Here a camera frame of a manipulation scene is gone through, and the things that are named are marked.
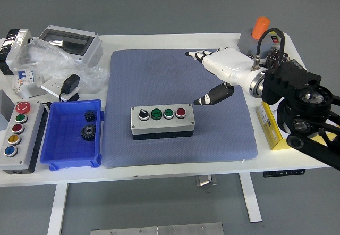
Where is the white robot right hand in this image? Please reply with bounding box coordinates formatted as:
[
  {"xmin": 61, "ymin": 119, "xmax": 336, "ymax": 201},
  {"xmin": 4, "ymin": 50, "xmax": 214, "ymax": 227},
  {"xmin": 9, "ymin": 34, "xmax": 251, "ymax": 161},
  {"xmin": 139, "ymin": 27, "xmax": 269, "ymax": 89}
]
[{"xmin": 185, "ymin": 47, "xmax": 262, "ymax": 107}]

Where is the grey four-button control box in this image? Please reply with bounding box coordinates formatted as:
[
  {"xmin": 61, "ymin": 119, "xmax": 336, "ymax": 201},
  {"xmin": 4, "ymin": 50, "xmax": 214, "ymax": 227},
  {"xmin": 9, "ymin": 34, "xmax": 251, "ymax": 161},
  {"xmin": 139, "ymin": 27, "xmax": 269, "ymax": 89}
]
[{"xmin": 130, "ymin": 103, "xmax": 196, "ymax": 141}]

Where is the grey five-button control box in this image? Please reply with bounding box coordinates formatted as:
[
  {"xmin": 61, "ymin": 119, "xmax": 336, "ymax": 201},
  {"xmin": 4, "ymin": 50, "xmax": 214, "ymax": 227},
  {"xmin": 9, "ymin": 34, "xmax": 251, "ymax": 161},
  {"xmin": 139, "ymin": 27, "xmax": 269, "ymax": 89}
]
[{"xmin": 0, "ymin": 100, "xmax": 49, "ymax": 174}]

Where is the orange cylinder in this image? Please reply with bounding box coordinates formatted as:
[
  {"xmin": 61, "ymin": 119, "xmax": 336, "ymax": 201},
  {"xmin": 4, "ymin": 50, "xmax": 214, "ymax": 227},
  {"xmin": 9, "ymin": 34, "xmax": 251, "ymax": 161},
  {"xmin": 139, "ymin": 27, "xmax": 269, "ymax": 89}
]
[{"xmin": 251, "ymin": 16, "xmax": 271, "ymax": 40}]

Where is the yellow and white box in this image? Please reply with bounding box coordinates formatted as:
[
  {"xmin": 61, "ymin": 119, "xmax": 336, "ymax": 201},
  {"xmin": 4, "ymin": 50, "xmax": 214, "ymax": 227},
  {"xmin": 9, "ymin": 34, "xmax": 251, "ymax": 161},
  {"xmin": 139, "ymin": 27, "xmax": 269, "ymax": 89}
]
[{"xmin": 256, "ymin": 102, "xmax": 340, "ymax": 150}]

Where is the blue-grey mat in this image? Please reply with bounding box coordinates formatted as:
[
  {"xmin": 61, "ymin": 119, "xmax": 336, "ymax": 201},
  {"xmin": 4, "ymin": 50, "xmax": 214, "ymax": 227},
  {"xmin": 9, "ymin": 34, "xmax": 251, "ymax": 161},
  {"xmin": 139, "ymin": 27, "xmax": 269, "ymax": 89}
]
[{"xmin": 102, "ymin": 48, "xmax": 258, "ymax": 169}]

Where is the black table control panel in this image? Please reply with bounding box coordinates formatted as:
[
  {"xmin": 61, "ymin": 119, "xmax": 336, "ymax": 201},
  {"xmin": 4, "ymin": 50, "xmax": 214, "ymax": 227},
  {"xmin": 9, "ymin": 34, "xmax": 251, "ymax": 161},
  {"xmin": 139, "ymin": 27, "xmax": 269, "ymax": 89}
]
[{"xmin": 263, "ymin": 169, "xmax": 305, "ymax": 178}]

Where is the white table leg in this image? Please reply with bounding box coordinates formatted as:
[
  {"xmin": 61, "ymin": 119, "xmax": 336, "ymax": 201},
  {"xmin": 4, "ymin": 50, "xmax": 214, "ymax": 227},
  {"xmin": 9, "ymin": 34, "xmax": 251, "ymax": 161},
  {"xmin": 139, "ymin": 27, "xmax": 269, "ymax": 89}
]
[
  {"xmin": 47, "ymin": 183, "xmax": 69, "ymax": 235},
  {"xmin": 238, "ymin": 173, "xmax": 263, "ymax": 223}
]

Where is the grey distribution box clear lid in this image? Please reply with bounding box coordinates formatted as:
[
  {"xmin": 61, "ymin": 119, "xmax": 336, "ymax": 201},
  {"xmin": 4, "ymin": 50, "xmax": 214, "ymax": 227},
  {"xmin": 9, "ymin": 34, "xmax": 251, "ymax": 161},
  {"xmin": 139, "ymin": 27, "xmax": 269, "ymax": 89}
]
[{"xmin": 38, "ymin": 24, "xmax": 104, "ymax": 68}]

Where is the large black gear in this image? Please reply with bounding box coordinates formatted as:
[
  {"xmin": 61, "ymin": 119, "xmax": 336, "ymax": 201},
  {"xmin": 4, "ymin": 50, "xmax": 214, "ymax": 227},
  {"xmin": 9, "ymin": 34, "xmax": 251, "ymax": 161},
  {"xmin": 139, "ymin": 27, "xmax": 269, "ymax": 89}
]
[{"xmin": 80, "ymin": 124, "xmax": 97, "ymax": 142}]

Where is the black power adapter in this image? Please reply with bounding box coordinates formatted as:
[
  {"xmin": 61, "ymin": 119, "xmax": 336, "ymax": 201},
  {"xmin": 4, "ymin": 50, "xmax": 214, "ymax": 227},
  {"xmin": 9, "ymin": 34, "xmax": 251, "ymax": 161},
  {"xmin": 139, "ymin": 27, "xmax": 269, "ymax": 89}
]
[{"xmin": 58, "ymin": 73, "xmax": 81, "ymax": 102}]

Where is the clear plastic bag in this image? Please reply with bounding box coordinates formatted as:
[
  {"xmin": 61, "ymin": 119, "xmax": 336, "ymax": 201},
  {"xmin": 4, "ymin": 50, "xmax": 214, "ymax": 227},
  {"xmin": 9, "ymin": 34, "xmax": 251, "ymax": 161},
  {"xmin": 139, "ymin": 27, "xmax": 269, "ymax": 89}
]
[{"xmin": 17, "ymin": 38, "xmax": 110, "ymax": 95}]

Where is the white power socket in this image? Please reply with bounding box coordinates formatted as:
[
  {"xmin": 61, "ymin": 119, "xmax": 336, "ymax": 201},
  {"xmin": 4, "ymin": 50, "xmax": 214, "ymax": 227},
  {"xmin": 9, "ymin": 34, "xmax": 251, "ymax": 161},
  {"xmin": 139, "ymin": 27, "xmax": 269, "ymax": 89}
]
[{"xmin": 41, "ymin": 77, "xmax": 77, "ymax": 100}]

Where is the grey metal plate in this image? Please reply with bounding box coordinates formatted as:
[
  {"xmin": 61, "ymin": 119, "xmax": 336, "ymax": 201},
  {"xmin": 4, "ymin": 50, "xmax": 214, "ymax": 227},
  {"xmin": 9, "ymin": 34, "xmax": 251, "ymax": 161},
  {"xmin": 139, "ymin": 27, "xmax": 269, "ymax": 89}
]
[{"xmin": 90, "ymin": 222, "xmax": 224, "ymax": 235}]

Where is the blue plastic bin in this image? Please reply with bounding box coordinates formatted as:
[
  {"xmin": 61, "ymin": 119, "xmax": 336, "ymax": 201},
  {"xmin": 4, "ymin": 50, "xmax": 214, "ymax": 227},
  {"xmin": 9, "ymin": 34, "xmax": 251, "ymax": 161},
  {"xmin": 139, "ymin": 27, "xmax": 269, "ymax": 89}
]
[{"xmin": 39, "ymin": 99, "xmax": 105, "ymax": 171}]

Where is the white blue circuit breaker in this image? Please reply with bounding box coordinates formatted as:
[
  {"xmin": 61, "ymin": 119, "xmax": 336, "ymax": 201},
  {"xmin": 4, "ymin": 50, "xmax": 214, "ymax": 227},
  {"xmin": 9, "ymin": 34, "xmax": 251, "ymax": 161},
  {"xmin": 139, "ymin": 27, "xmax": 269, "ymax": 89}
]
[{"xmin": 11, "ymin": 69, "xmax": 46, "ymax": 99}]

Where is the white and black device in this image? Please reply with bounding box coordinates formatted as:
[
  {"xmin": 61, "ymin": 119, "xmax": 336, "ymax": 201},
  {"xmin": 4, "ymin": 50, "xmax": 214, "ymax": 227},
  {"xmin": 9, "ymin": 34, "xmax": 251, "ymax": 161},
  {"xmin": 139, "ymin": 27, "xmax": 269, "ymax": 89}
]
[{"xmin": 0, "ymin": 29, "xmax": 33, "ymax": 75}]

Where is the grey metal block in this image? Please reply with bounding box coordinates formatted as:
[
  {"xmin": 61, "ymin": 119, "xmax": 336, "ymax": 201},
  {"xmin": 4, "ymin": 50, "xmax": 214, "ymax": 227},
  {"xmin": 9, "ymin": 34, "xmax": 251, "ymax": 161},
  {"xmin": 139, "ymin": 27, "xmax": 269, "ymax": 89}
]
[{"xmin": 0, "ymin": 89, "xmax": 15, "ymax": 132}]

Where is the grey switch box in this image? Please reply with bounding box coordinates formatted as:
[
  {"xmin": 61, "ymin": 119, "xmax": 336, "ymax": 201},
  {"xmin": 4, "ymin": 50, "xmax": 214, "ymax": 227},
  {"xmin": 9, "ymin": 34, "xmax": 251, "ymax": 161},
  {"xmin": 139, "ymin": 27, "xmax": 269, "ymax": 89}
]
[{"xmin": 238, "ymin": 29, "xmax": 284, "ymax": 60}]

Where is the metal bracket under table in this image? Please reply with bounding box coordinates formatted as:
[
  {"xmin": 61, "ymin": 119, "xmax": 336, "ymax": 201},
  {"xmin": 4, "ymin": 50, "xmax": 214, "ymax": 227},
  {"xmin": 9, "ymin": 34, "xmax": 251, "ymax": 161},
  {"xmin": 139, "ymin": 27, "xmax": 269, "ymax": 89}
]
[{"xmin": 195, "ymin": 175, "xmax": 217, "ymax": 187}]

